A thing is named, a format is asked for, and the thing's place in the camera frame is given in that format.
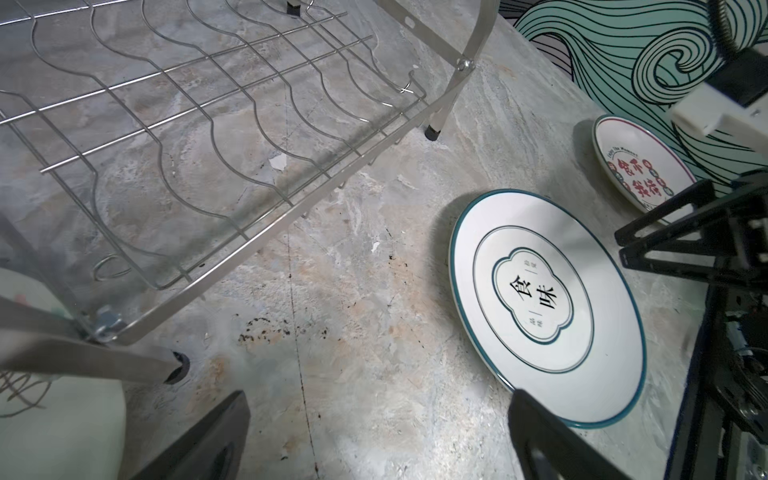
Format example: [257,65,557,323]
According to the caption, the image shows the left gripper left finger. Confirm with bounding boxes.
[133,390,251,480]

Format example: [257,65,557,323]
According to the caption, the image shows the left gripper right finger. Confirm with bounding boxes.
[508,389,627,479]

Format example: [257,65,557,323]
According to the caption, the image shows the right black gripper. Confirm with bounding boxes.
[615,169,767,479]

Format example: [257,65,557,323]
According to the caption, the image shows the white plate cloud emblem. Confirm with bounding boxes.
[448,189,647,429]

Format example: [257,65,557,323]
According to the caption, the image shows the white plate red characters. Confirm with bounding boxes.
[591,115,696,213]

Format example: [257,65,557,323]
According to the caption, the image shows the white plate black squiggle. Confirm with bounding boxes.
[0,266,128,480]

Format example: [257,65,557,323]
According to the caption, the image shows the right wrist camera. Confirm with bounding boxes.
[668,83,767,157]

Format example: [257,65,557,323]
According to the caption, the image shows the right black corrugated cable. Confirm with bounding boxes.
[706,0,739,61]

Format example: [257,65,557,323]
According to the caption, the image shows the steel wire dish rack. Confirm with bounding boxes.
[1,1,498,384]

